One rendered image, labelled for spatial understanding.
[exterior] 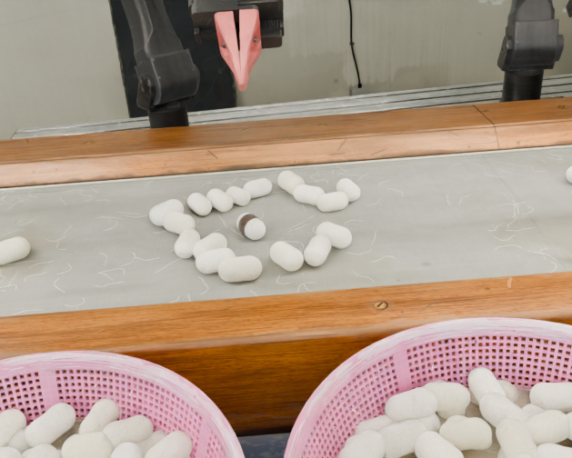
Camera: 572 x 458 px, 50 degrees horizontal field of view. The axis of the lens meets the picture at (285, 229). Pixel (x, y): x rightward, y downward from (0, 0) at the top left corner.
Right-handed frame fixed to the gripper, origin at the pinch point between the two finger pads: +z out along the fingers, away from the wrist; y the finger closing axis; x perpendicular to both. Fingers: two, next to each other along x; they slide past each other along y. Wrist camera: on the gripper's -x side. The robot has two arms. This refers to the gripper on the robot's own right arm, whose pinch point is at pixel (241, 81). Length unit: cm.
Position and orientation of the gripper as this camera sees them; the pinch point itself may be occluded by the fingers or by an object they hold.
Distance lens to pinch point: 68.1
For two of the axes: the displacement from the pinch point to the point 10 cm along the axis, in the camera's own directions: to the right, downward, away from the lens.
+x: 0.2, 3.7, 9.3
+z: 0.8, 9.3, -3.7
